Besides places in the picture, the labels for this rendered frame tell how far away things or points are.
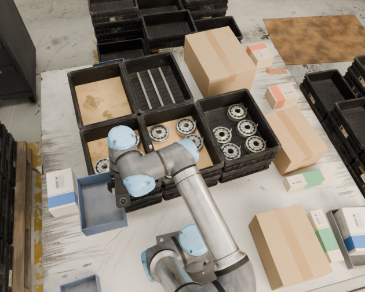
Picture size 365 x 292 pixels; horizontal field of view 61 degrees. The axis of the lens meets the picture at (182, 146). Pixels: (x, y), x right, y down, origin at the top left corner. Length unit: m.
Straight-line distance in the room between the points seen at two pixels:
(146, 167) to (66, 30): 2.98
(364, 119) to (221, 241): 2.01
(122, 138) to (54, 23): 3.06
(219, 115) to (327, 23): 2.58
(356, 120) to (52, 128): 2.08
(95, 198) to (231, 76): 1.05
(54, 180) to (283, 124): 1.19
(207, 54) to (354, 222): 1.18
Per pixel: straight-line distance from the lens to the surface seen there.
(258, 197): 1.65
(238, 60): 1.92
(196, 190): 0.82
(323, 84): 2.92
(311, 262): 1.46
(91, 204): 1.22
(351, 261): 1.71
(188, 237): 1.18
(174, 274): 0.99
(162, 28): 2.78
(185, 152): 0.85
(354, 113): 2.66
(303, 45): 3.67
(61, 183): 1.61
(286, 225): 1.46
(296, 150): 1.66
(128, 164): 0.83
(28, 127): 2.92
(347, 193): 1.85
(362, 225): 1.69
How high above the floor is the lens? 2.17
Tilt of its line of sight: 58 degrees down
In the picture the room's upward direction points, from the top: 4 degrees clockwise
